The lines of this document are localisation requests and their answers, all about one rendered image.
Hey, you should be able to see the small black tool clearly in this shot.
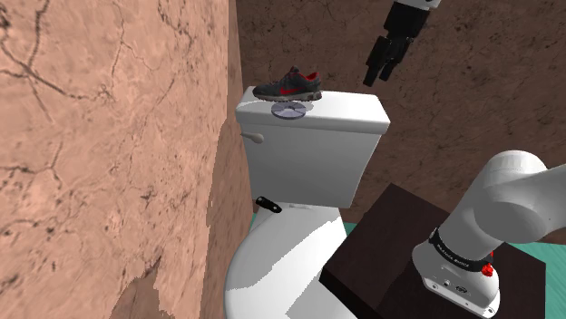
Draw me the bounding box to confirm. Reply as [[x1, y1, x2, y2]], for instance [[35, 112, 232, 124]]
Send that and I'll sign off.
[[255, 196, 283, 215]]

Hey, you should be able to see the grey and red sneaker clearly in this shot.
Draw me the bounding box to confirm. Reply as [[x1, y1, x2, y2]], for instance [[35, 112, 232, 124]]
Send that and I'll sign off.
[[251, 65, 324, 103]]

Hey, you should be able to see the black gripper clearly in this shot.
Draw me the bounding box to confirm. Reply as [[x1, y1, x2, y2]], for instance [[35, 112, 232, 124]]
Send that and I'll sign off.
[[362, 1, 431, 88]]

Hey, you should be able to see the silver disc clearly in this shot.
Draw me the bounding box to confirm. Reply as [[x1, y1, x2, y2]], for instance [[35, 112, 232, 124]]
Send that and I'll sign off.
[[270, 101, 307, 121]]

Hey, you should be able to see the white toilet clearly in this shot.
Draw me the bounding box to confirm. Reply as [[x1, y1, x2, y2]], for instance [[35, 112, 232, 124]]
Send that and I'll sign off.
[[222, 85, 392, 319]]

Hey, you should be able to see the dark brown robot stand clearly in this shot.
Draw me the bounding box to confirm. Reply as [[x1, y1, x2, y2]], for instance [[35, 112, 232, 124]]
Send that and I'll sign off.
[[318, 182, 548, 319]]

